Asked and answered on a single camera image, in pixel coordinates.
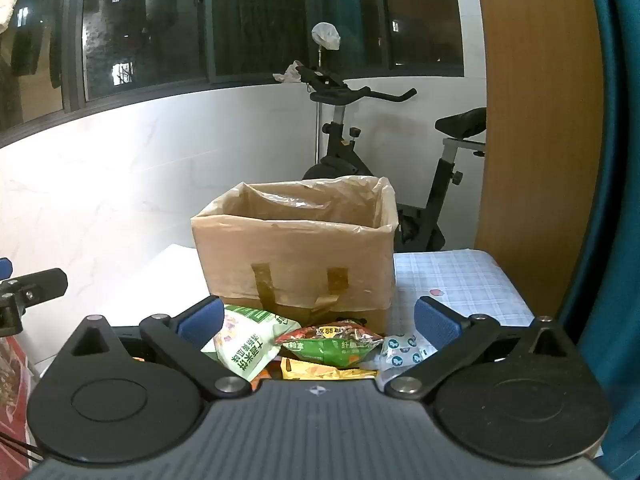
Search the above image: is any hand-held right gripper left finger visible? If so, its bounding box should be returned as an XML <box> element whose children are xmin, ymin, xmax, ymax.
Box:
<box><xmin>57</xmin><ymin>296</ymin><xmax>251</xmax><ymax>402</ymax></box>

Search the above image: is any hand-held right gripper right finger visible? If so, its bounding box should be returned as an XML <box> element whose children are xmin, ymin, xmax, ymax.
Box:
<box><xmin>387</xmin><ymin>296</ymin><xmax>576</xmax><ymax>402</ymax></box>

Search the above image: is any pale green snack packet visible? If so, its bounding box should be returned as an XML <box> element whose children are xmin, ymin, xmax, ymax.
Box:
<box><xmin>201</xmin><ymin>304</ymin><xmax>301</xmax><ymax>382</ymax></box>

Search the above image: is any cardboard box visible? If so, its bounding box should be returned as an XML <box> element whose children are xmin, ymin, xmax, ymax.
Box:
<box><xmin>191</xmin><ymin>176</ymin><xmax>399</xmax><ymax>332</ymax></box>

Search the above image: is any green and red snack packet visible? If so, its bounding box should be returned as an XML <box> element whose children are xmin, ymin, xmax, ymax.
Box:
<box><xmin>275</xmin><ymin>321</ymin><xmax>385</xmax><ymax>368</ymax></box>

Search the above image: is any white blue-dotted snack packet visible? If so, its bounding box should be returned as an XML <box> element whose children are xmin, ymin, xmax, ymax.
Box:
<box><xmin>372</xmin><ymin>332</ymin><xmax>438</xmax><ymax>393</ymax></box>

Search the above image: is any blue checked cloth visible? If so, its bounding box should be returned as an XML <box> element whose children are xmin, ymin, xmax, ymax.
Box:
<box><xmin>392</xmin><ymin>247</ymin><xmax>536</xmax><ymax>357</ymax></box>

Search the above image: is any red printed sheet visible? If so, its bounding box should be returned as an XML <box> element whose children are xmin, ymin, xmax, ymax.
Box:
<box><xmin>0</xmin><ymin>335</ymin><xmax>34</xmax><ymax>461</ymax></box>

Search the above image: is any yellow snack packet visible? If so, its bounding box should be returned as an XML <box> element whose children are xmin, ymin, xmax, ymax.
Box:
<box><xmin>280</xmin><ymin>357</ymin><xmax>378</xmax><ymax>382</ymax></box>

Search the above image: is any black exercise bike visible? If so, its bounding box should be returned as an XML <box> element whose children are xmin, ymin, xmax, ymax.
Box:
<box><xmin>295</xmin><ymin>62</ymin><xmax>488</xmax><ymax>253</ymax></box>

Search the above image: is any teal curtain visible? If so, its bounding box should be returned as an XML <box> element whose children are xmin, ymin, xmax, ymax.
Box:
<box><xmin>557</xmin><ymin>0</ymin><xmax>640</xmax><ymax>480</ymax></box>

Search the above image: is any thin metal pole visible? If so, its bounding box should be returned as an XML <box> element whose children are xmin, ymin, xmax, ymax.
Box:
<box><xmin>315</xmin><ymin>45</ymin><xmax>324</xmax><ymax>167</ymax></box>

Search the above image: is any wooden door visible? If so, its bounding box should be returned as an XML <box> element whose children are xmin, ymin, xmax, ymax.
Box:
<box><xmin>472</xmin><ymin>0</ymin><xmax>606</xmax><ymax>317</ymax></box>

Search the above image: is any crumpled white cloth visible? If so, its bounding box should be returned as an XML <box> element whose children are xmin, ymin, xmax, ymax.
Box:
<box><xmin>272</xmin><ymin>60</ymin><xmax>306</xmax><ymax>84</ymax></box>

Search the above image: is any dark framed window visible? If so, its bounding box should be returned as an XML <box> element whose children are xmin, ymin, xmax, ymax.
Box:
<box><xmin>0</xmin><ymin>0</ymin><xmax>466</xmax><ymax>137</ymax></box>

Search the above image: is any white plastic bag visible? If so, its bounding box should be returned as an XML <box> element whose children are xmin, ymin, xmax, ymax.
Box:
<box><xmin>311</xmin><ymin>22</ymin><xmax>342</xmax><ymax>52</ymax></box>

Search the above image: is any thin black cable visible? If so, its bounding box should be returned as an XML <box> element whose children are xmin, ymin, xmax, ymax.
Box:
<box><xmin>0</xmin><ymin>435</ymin><xmax>47</xmax><ymax>461</ymax></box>

